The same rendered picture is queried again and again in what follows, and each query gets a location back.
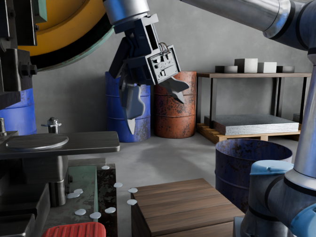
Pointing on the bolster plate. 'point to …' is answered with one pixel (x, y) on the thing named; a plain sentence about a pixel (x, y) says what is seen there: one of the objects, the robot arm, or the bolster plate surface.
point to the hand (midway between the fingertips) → (157, 118)
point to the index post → (52, 126)
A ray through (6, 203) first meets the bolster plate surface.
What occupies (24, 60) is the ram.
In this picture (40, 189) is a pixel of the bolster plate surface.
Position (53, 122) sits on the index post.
